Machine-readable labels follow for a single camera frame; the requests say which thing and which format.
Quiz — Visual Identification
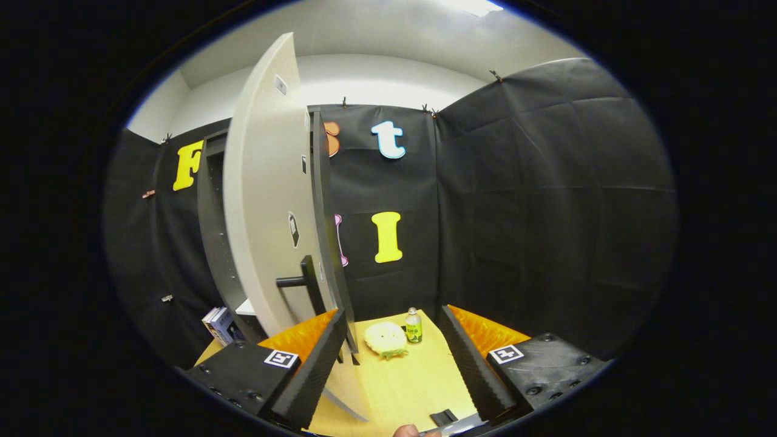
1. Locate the grey metal strip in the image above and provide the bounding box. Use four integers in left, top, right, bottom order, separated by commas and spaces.
420, 415, 486, 437

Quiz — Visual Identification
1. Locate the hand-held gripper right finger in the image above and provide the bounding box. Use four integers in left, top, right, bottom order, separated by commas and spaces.
438, 305, 611, 425

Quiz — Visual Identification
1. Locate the black backdrop cloth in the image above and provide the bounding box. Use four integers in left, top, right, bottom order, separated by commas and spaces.
103, 58, 677, 371

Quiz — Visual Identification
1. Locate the long ceiling light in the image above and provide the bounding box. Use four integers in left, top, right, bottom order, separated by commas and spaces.
437, 0, 504, 17

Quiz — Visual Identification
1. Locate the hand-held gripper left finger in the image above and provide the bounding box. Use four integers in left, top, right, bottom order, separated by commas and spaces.
182, 308, 348, 430

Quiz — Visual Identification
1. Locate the beige shoe cabinet door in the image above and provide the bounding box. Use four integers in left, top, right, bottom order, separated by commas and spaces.
223, 32, 369, 424

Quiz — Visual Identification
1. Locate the yellow-green plush toy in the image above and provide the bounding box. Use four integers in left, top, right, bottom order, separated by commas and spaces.
363, 322, 409, 360

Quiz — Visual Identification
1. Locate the green drink bottle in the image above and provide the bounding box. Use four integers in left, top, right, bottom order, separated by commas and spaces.
405, 307, 423, 345

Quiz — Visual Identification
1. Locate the dark grey shoe cabinet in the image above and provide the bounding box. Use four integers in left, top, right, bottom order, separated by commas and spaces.
195, 108, 360, 366

